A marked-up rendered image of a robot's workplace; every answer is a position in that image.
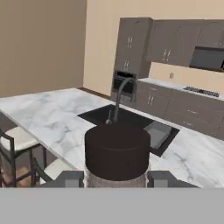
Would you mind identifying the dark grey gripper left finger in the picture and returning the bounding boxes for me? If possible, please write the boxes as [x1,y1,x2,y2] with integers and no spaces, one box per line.
[40,170,86,189]

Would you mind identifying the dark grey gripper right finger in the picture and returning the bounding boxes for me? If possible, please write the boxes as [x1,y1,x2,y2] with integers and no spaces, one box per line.
[147,170,201,189]

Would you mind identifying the black stool with white seat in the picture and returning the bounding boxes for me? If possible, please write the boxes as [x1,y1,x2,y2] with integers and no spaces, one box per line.
[0,125,48,188]
[31,157,79,186]

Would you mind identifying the black sink basin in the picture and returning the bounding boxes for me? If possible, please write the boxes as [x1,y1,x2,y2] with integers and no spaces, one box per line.
[77,103,181,158]

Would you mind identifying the grey base cupboards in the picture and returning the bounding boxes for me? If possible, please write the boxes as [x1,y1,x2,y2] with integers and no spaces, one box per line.
[134,80,224,142]

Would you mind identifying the dark grey curved tap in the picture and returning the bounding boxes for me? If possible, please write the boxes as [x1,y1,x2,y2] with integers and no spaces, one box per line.
[105,76,138,126]

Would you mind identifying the black hob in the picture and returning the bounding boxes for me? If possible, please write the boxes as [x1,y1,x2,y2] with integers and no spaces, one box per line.
[182,85,221,98]

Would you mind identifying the black built-in oven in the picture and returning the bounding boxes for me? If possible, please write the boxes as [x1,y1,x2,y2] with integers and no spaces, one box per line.
[111,69,138,99]

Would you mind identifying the dark grey microwave oven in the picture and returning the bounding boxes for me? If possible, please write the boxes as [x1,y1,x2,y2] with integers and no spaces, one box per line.
[188,45,224,73]

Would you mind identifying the tall grey cupboard column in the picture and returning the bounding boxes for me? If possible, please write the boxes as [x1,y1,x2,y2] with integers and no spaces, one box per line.
[110,17,154,103]

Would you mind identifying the grey wall cupboards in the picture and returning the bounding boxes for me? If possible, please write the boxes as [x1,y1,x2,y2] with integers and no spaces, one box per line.
[146,18,224,68]

